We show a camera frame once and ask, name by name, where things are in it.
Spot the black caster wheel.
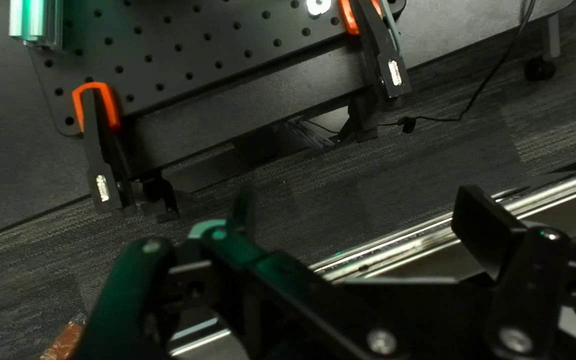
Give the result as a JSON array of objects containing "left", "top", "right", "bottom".
[{"left": 523, "top": 12, "right": 563, "bottom": 83}]

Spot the thin black floor cable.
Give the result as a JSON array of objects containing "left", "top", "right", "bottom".
[{"left": 378, "top": 0, "right": 537, "bottom": 134}]

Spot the black perforated board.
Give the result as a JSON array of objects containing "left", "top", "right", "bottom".
[{"left": 26, "top": 0, "right": 410, "bottom": 139}]

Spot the grey metal open drawer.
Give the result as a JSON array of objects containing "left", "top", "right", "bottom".
[{"left": 166, "top": 166, "right": 576, "bottom": 357}]

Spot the orange black clamp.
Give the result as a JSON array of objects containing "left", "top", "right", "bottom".
[
  {"left": 336, "top": 0, "right": 414, "bottom": 130},
  {"left": 69, "top": 79, "right": 184, "bottom": 224}
]

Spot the green translucent cylinder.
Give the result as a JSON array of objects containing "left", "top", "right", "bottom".
[{"left": 6, "top": 0, "right": 67, "bottom": 50}]

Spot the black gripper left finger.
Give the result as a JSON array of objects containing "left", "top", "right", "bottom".
[{"left": 73, "top": 218, "right": 370, "bottom": 360}]

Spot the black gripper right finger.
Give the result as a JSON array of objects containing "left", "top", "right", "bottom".
[{"left": 449, "top": 183, "right": 576, "bottom": 360}]

